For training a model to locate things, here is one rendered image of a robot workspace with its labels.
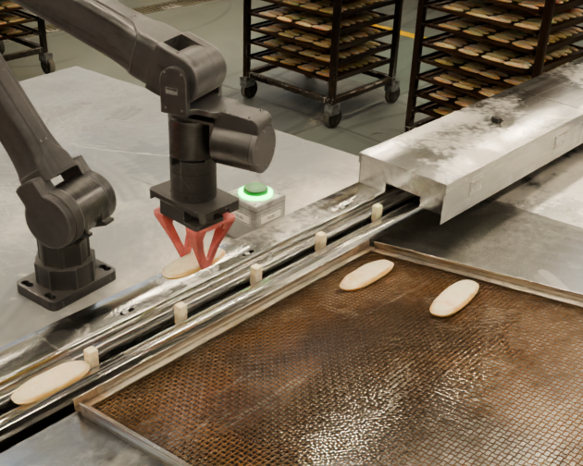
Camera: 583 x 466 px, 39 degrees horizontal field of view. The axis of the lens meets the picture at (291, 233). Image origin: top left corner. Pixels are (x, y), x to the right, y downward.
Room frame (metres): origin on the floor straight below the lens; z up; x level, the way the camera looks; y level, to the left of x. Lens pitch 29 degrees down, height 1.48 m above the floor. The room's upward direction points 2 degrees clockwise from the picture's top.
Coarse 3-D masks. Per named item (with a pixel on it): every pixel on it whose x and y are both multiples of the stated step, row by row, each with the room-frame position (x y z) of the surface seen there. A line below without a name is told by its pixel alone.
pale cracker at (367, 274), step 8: (368, 264) 0.96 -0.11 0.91; (376, 264) 0.96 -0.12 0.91; (384, 264) 0.96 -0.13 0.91; (392, 264) 0.97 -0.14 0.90; (352, 272) 0.95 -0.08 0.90; (360, 272) 0.94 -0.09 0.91; (368, 272) 0.94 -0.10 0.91; (376, 272) 0.94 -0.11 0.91; (384, 272) 0.95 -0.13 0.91; (344, 280) 0.93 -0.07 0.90; (352, 280) 0.92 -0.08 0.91; (360, 280) 0.92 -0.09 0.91; (368, 280) 0.92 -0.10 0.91; (344, 288) 0.91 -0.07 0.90; (352, 288) 0.91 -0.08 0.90
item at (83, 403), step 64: (384, 256) 1.01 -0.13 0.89; (384, 320) 0.82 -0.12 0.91; (448, 320) 0.82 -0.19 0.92; (512, 320) 0.80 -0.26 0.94; (128, 384) 0.71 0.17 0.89; (192, 384) 0.71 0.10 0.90; (320, 384) 0.69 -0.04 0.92; (448, 384) 0.68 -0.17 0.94; (512, 384) 0.67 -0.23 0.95; (576, 384) 0.67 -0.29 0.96; (384, 448) 0.58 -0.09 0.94; (576, 448) 0.56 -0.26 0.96
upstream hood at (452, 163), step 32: (576, 64) 1.89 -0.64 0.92; (512, 96) 1.64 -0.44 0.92; (544, 96) 1.65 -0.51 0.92; (576, 96) 1.66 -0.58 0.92; (416, 128) 1.44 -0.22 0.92; (448, 128) 1.45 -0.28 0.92; (480, 128) 1.46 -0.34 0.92; (512, 128) 1.46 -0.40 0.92; (544, 128) 1.47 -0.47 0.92; (576, 128) 1.55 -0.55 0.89; (384, 160) 1.29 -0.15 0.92; (416, 160) 1.29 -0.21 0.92; (448, 160) 1.30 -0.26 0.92; (480, 160) 1.31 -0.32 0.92; (512, 160) 1.36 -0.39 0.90; (544, 160) 1.46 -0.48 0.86; (416, 192) 1.24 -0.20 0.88; (448, 192) 1.21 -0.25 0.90; (480, 192) 1.29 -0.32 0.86
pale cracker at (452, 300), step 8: (464, 280) 0.90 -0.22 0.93; (448, 288) 0.88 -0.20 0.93; (456, 288) 0.87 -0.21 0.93; (464, 288) 0.87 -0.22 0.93; (472, 288) 0.88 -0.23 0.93; (440, 296) 0.86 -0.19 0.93; (448, 296) 0.86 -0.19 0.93; (456, 296) 0.86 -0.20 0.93; (464, 296) 0.86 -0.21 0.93; (472, 296) 0.86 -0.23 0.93; (432, 304) 0.84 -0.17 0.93; (440, 304) 0.84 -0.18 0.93; (448, 304) 0.84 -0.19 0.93; (456, 304) 0.84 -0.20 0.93; (464, 304) 0.84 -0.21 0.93; (432, 312) 0.83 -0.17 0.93; (440, 312) 0.83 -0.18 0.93; (448, 312) 0.83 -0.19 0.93
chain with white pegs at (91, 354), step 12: (372, 216) 1.22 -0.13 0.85; (324, 240) 1.11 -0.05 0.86; (312, 252) 1.11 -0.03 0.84; (288, 264) 1.07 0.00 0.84; (252, 276) 1.01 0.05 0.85; (264, 276) 1.03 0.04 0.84; (240, 288) 0.99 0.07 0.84; (216, 300) 0.96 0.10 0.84; (180, 312) 0.90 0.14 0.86; (84, 360) 0.80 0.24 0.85; (96, 360) 0.80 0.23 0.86; (12, 408) 0.73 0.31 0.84
